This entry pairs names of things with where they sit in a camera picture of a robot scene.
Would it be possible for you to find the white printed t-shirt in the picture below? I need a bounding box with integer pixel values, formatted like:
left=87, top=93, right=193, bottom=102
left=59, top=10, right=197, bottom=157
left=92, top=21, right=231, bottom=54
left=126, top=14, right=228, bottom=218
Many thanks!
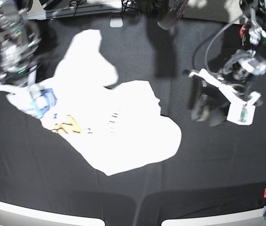
left=0, top=29, right=181, bottom=176

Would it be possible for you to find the black red cable bundle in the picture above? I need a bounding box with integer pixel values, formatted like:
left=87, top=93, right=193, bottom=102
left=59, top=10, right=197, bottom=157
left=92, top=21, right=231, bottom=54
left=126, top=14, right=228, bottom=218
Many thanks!
left=157, top=0, right=188, bottom=30

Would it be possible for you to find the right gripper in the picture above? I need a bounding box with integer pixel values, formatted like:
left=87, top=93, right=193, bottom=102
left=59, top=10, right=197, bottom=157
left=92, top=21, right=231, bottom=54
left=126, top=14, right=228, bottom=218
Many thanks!
left=0, top=57, right=39, bottom=85

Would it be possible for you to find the grey camera mount base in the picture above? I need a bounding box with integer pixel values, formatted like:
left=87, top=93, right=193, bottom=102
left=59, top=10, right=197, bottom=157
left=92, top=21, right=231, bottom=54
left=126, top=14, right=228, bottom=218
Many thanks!
left=110, top=15, right=123, bottom=28

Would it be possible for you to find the black table cloth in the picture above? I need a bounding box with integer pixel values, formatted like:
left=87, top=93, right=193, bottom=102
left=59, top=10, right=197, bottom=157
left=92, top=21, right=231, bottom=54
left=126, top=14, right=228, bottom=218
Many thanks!
left=0, top=15, right=266, bottom=226

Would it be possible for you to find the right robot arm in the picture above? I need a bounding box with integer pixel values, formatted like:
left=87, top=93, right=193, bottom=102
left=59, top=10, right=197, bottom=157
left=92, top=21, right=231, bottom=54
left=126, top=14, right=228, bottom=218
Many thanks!
left=0, top=0, right=41, bottom=86

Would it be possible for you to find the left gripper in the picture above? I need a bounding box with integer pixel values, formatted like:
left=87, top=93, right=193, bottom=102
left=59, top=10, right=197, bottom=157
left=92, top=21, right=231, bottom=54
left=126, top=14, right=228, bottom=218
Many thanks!
left=191, top=49, right=266, bottom=127

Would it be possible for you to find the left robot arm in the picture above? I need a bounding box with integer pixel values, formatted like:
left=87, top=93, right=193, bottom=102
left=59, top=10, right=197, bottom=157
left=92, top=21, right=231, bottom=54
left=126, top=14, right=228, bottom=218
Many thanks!
left=188, top=0, right=266, bottom=127

